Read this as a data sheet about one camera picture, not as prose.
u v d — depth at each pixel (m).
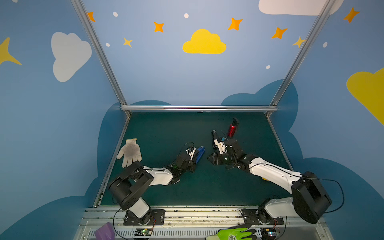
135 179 0.51
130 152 0.98
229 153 0.68
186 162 0.71
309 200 0.42
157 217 0.74
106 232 0.70
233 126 1.00
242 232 0.71
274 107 1.17
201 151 0.96
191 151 0.79
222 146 0.75
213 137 1.04
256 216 0.74
